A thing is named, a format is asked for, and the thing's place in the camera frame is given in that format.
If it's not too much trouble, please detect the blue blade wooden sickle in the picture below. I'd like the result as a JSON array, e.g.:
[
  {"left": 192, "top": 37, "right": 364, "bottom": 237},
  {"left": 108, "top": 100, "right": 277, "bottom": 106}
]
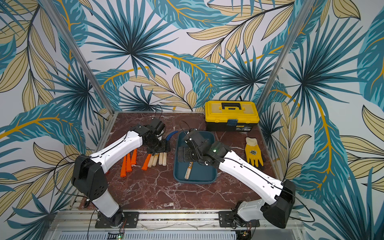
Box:
[{"left": 162, "top": 131, "right": 179, "bottom": 166}]

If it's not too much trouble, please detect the wooden sickle labelled handle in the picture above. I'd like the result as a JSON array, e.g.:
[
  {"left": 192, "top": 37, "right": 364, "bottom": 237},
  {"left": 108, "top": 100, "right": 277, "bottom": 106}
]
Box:
[{"left": 152, "top": 154, "right": 159, "bottom": 167}]

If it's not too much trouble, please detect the teal plastic tray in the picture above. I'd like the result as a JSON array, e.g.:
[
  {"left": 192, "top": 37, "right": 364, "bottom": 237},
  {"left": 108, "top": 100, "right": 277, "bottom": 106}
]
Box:
[{"left": 174, "top": 133, "right": 218, "bottom": 185}]

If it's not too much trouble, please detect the wooden sickle yellow label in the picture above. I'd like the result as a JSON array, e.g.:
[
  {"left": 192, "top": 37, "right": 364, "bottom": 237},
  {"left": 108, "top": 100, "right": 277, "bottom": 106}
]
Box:
[{"left": 184, "top": 162, "right": 194, "bottom": 180}]

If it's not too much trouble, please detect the wooden handle sickle plain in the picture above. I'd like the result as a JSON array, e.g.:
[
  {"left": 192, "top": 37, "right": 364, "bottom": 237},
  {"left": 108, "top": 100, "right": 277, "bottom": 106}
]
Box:
[{"left": 148, "top": 155, "right": 155, "bottom": 168}]

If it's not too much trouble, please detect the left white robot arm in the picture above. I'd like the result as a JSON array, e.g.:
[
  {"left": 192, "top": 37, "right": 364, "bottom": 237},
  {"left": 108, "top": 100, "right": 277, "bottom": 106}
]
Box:
[{"left": 72, "top": 118, "right": 169, "bottom": 219}]

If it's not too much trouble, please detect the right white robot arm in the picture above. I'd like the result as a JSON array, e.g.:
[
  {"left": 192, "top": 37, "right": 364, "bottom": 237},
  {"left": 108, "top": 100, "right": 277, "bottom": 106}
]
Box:
[{"left": 180, "top": 129, "right": 296, "bottom": 229}]

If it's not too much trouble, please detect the yellow black toolbox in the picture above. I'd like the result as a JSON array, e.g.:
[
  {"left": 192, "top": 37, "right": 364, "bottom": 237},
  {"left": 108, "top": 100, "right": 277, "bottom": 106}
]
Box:
[{"left": 205, "top": 101, "right": 260, "bottom": 132}]

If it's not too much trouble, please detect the yellow work glove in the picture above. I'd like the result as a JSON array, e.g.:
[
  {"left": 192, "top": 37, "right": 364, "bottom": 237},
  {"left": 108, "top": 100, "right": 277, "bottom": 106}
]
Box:
[{"left": 245, "top": 137, "right": 264, "bottom": 168}]

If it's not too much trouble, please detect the orange handle sickle far left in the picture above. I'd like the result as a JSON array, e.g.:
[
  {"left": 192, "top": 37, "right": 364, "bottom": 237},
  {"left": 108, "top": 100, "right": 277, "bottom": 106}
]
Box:
[{"left": 120, "top": 156, "right": 127, "bottom": 178}]

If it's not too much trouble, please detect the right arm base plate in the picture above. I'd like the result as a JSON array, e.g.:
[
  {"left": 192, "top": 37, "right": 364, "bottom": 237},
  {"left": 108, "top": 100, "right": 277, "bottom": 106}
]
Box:
[{"left": 218, "top": 211, "right": 260, "bottom": 229}]

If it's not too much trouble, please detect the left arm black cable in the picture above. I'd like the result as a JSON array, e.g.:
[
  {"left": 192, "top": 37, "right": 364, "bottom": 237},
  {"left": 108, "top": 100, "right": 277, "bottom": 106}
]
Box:
[{"left": 53, "top": 152, "right": 88, "bottom": 199}]

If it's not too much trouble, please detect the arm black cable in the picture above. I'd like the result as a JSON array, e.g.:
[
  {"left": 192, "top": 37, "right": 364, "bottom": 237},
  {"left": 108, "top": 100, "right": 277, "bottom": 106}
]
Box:
[
  {"left": 53, "top": 152, "right": 88, "bottom": 199},
  {"left": 287, "top": 182, "right": 316, "bottom": 223}
]

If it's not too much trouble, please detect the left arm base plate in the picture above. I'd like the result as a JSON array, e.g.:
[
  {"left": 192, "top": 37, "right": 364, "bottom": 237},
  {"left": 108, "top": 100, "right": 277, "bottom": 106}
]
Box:
[{"left": 95, "top": 211, "right": 139, "bottom": 230}]

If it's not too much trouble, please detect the front aluminium rail frame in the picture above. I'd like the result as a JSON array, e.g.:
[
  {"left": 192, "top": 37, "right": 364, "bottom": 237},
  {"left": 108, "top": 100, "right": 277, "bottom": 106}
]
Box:
[{"left": 44, "top": 209, "right": 309, "bottom": 240}]

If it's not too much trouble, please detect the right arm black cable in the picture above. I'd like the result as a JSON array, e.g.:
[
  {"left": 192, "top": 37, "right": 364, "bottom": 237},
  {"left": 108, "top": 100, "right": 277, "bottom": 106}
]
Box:
[{"left": 287, "top": 182, "right": 316, "bottom": 223}]

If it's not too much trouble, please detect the left aluminium corner post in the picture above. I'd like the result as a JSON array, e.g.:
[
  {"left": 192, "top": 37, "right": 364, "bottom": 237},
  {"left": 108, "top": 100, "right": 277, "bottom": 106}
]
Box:
[{"left": 41, "top": 0, "right": 115, "bottom": 115}]

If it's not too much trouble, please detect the aluminium corner post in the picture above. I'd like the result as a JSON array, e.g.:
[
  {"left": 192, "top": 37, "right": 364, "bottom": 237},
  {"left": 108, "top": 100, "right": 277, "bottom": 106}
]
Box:
[
  {"left": 41, "top": 0, "right": 115, "bottom": 115},
  {"left": 257, "top": 1, "right": 315, "bottom": 111}
]

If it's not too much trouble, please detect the right aluminium corner post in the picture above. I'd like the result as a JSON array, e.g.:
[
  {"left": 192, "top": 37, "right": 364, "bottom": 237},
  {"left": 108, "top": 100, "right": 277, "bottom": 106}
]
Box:
[{"left": 257, "top": 1, "right": 315, "bottom": 111}]

